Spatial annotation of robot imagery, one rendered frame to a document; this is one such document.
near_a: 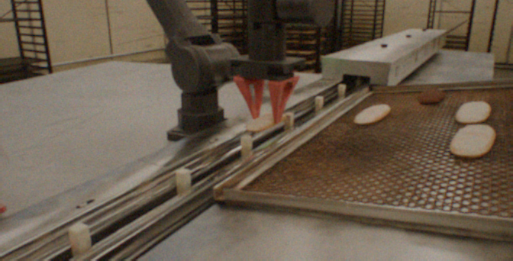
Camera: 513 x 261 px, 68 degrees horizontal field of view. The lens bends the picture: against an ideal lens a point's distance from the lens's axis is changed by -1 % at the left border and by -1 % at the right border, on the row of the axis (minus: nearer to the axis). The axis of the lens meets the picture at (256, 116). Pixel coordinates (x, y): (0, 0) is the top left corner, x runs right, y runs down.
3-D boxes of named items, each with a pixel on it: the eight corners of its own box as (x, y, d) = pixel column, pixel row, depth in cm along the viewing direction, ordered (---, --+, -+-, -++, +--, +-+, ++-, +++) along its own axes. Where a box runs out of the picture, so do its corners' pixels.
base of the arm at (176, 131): (196, 121, 81) (165, 140, 70) (195, 83, 78) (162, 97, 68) (234, 126, 78) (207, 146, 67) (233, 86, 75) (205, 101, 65)
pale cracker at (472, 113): (462, 105, 55) (462, 98, 55) (493, 105, 53) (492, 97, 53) (451, 124, 48) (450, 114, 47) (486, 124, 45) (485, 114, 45)
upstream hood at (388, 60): (409, 42, 206) (411, 26, 204) (445, 44, 197) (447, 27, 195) (320, 84, 104) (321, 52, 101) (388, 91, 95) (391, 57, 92)
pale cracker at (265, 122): (271, 114, 67) (271, 107, 66) (291, 117, 65) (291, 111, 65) (239, 130, 59) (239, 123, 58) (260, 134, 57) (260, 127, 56)
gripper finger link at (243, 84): (272, 130, 57) (272, 67, 55) (233, 122, 61) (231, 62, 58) (292, 118, 63) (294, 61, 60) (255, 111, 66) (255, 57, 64)
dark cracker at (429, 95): (422, 92, 68) (421, 86, 68) (445, 91, 67) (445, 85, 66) (415, 105, 60) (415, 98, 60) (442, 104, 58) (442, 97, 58)
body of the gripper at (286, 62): (286, 77, 54) (287, 24, 52) (227, 70, 59) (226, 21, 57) (305, 70, 59) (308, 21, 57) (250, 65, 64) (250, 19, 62)
